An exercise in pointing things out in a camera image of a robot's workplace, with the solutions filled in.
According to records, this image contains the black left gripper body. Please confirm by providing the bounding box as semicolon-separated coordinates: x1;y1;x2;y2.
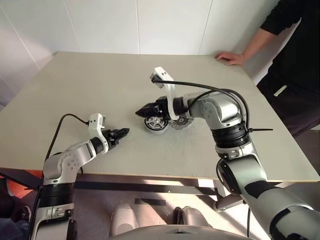
103;129;121;152

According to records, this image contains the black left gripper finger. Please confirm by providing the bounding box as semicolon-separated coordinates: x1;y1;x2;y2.
116;131;130;146
113;127;131;136

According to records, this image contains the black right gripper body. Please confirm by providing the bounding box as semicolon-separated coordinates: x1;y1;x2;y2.
153;95;171;121

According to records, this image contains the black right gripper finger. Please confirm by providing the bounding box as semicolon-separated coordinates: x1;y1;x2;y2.
139;101;158;114
135;108;158;118

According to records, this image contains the person's bare hand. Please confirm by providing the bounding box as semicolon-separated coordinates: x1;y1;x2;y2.
215;50;246;67

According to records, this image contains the grey rounded robot foot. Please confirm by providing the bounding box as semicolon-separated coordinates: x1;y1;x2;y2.
110;202;174;236
174;205;211;228

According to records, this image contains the orange object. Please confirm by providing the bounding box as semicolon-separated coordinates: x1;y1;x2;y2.
6;169;44;197

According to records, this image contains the black flat panel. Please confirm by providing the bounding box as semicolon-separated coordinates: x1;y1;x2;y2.
0;168;44;191

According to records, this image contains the silver robot torso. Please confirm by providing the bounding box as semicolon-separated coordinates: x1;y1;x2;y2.
116;224;251;240

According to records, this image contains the person in black clothes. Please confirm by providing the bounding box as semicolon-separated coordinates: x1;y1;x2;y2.
256;0;320;138

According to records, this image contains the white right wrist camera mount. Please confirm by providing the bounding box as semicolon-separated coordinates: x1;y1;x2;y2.
150;66;181;121

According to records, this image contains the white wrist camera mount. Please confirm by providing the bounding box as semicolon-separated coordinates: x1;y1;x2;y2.
150;66;181;121
88;113;109;152

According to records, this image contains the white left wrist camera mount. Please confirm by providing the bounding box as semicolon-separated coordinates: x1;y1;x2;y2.
88;113;109;152

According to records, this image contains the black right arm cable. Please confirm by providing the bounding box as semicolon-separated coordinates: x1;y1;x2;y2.
151;77;251;132

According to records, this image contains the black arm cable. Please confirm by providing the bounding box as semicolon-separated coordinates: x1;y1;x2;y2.
151;77;251;132
26;113;90;240

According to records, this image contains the black table frame bar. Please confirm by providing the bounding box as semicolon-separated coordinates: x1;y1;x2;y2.
73;180;219;197

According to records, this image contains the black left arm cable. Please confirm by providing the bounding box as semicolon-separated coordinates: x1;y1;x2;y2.
26;113;90;240

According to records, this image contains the black cable tie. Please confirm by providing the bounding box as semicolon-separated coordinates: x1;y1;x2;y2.
247;127;274;134

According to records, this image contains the grey metal table bracket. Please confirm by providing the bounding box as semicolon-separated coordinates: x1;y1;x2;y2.
212;179;247;213

